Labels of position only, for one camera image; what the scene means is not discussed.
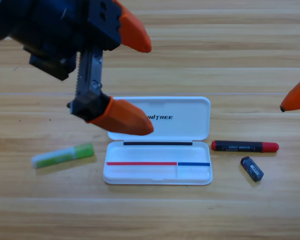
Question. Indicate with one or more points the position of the white Unitree pencil case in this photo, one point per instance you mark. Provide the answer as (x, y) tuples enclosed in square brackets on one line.
[(155, 152)]

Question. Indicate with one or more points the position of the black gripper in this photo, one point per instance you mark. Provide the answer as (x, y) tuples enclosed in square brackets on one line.
[(52, 30)]

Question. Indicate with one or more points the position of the red and black marker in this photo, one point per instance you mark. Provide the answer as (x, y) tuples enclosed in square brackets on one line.
[(245, 146)]

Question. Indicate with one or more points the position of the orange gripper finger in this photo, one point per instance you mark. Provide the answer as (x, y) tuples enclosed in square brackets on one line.
[(132, 32), (125, 120), (297, 100)]

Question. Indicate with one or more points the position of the black eraser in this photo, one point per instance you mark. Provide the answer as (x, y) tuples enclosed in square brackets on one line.
[(252, 169)]

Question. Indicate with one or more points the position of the green highlighter pen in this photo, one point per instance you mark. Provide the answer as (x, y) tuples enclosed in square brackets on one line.
[(65, 156)]

